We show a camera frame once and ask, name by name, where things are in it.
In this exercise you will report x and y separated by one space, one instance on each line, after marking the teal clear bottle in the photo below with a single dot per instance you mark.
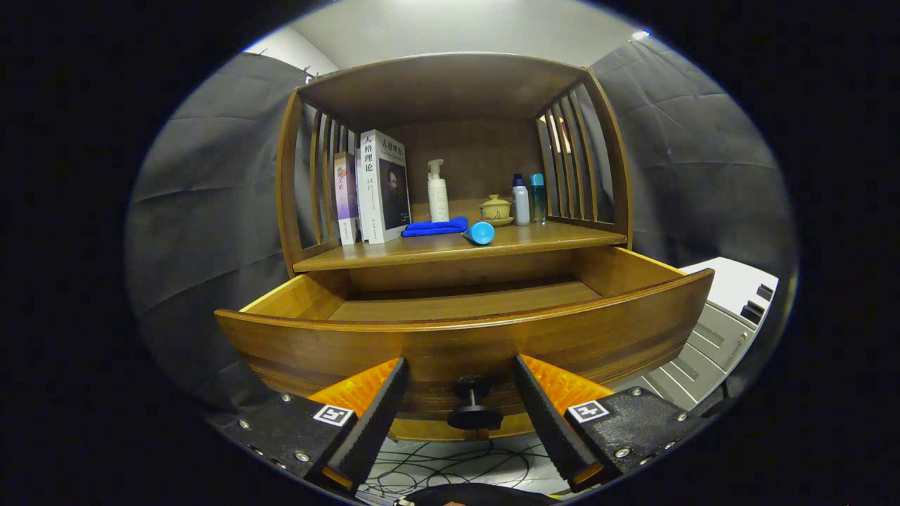
538 200

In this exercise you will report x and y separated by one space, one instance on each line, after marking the black drawer knob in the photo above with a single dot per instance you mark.
474 418

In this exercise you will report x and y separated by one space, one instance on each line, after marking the white bottle blue cap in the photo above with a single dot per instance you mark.
521 204

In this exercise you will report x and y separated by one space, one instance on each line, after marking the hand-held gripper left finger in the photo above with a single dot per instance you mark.
378 418

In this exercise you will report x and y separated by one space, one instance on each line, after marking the yellow lidded teacup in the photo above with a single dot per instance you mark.
496 209

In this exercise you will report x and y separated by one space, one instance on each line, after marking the white grey filing cabinet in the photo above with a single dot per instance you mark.
724 281

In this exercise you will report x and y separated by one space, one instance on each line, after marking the blue cosmetic tube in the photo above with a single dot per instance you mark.
480 232

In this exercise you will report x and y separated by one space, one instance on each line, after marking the wooden cabinet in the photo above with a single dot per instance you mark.
443 84

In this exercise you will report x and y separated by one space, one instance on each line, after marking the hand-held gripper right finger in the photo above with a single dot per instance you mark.
547 422

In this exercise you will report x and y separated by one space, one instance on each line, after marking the wooden drawer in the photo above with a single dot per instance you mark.
316 348

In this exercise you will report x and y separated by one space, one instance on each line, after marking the blue folded cloth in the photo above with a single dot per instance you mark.
432 227

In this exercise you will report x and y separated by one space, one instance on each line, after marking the white portrait book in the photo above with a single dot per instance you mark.
383 190

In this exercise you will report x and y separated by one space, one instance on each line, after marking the wooden countertop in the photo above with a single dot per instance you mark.
534 239

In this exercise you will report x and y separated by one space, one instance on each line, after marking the purple book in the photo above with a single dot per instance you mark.
346 197

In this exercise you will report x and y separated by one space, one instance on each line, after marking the white pump bottle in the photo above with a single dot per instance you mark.
438 200

